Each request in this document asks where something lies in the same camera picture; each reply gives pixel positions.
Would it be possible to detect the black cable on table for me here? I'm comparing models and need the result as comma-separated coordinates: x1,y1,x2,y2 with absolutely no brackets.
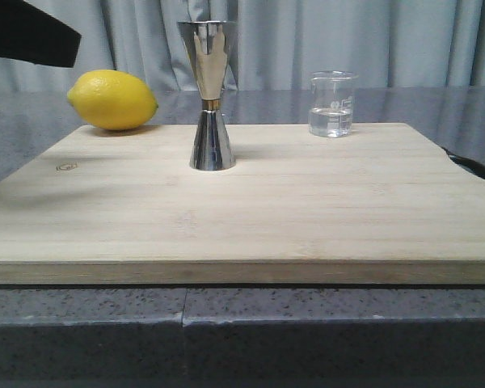
440,146,485,188

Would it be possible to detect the wooden cutting board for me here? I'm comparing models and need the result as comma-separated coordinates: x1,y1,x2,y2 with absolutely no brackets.
0,123,485,285

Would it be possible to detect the small glass beaker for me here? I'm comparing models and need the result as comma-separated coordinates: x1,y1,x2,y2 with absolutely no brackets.
308,70,358,138

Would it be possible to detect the steel double jigger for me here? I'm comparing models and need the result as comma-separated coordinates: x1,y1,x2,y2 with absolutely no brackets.
177,20,237,171

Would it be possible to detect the yellow lemon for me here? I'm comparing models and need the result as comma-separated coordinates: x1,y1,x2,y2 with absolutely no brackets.
66,70,158,131

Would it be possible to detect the grey curtain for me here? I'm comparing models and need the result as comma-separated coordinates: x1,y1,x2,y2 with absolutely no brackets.
0,1,485,92

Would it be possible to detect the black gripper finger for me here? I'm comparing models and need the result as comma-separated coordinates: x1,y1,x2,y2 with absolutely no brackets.
0,1,81,68

